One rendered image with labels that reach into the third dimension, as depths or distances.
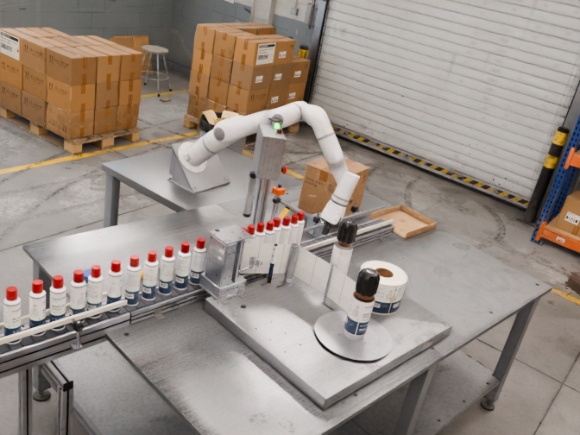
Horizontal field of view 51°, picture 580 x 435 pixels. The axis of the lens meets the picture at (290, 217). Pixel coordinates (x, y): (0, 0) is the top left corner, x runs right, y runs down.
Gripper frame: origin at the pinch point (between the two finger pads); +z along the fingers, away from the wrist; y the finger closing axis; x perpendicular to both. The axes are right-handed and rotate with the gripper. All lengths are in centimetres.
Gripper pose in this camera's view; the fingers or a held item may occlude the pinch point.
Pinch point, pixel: (325, 230)
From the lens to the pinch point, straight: 303.6
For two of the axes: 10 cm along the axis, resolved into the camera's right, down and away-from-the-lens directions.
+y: 6.9, 4.2, -5.9
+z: -4.0, 9.0, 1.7
